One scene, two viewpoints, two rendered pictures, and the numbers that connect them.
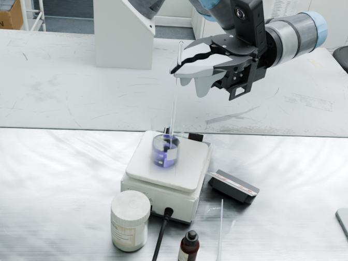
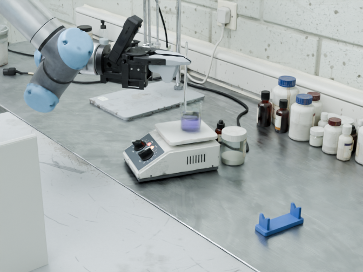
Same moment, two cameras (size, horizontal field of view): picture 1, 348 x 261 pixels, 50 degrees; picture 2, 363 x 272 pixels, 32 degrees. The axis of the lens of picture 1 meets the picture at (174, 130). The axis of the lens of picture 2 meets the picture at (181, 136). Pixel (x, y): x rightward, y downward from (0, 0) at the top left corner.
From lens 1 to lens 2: 1.65 m
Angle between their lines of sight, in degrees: 98
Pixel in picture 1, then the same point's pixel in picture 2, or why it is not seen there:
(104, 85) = (83, 238)
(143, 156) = (197, 135)
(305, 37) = not seen: hidden behind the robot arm
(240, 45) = (137, 49)
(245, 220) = not seen: hidden behind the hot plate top
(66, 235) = (262, 176)
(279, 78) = not seen: outside the picture
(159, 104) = (81, 199)
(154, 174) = (206, 128)
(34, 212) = (266, 191)
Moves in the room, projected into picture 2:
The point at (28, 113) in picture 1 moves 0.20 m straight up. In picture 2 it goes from (190, 251) to (192, 153)
